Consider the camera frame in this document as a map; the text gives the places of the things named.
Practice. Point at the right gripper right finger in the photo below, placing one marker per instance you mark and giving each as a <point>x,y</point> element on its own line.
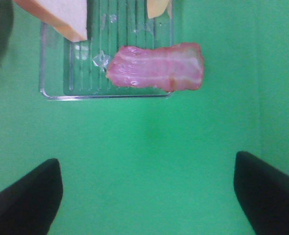
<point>263,194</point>

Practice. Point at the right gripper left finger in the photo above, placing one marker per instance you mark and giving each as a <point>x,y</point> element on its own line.
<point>29,206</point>

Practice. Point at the pink curved bacon slice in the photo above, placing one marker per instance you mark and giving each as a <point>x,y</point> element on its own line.
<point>176,68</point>

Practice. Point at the clear right plastic tray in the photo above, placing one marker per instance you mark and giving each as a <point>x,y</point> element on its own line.
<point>77,71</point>

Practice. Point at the right toast bread slice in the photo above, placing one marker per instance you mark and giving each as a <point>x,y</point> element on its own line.
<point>67,17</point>

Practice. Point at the yellow cheese slice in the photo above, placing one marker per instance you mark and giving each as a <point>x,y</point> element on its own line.
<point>156,8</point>

